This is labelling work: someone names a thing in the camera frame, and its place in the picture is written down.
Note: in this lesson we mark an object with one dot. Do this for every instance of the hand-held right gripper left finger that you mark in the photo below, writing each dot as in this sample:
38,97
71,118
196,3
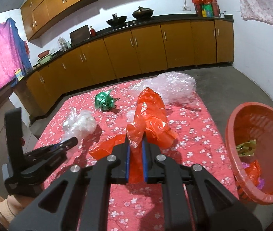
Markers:
127,164

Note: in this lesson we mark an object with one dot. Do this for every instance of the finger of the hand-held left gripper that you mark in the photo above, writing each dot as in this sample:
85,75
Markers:
59,145
49,161

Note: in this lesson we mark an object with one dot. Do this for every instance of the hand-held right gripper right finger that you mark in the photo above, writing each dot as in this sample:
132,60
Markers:
145,164

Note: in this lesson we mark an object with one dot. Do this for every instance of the clear white plastic bag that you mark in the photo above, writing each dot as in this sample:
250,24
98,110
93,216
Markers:
82,125

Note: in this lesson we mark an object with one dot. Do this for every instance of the orange plastic bag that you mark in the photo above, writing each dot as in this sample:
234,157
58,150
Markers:
252,172
152,115

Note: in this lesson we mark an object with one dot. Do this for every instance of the purple plastic bag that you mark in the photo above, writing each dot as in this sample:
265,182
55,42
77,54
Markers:
261,183
245,166

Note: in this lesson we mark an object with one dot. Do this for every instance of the olive green plastic bag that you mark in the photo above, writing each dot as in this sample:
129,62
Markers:
246,148

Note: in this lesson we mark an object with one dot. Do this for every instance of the red plastic basket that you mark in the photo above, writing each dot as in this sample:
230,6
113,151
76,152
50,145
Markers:
271,125

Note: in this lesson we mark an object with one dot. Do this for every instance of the person's left forearm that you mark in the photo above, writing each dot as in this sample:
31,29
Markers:
6,207

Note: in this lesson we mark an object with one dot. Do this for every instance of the red floral tablecloth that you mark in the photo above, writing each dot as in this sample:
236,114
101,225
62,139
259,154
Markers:
194,137

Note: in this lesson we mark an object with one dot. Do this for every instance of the yellow and blue bottle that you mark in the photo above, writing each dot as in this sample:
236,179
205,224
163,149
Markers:
19,74

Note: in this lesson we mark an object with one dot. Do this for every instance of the dark green shiny bag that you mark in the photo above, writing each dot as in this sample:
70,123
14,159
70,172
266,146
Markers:
105,99

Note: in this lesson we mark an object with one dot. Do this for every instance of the green basin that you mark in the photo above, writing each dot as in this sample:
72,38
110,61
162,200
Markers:
45,59

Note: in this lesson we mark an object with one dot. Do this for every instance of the clear bubble wrap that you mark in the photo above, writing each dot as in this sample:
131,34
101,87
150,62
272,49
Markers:
172,85

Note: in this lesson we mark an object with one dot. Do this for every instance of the red basin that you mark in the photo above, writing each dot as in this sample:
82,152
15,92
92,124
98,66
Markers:
43,53

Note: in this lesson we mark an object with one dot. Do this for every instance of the clear bagged jar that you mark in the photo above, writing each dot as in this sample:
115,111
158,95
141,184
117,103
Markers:
63,44

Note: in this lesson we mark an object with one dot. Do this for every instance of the dark cutting board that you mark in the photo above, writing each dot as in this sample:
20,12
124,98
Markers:
79,33

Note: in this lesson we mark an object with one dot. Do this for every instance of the wooden lower kitchen cabinets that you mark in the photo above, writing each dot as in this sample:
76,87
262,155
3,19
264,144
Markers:
151,50

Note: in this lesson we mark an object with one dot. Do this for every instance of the small red bottle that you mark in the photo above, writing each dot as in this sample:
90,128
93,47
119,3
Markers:
92,31

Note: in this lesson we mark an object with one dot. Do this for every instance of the black wok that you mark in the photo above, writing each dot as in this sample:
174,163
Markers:
116,21

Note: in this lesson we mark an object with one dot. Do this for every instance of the black kitchen countertop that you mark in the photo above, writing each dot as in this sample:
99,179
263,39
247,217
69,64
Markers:
175,18

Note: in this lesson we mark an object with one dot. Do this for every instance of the black pot with lid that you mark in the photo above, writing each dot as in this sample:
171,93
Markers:
142,12

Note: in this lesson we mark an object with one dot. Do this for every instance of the green box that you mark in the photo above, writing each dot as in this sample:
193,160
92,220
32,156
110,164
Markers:
206,10

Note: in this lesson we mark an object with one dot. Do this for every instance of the white mug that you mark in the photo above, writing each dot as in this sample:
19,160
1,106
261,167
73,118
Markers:
221,15

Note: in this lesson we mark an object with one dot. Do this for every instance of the wooden upper wall cabinets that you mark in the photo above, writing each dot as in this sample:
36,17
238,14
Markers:
52,4

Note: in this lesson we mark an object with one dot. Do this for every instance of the white wall socket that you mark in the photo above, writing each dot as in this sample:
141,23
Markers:
187,8

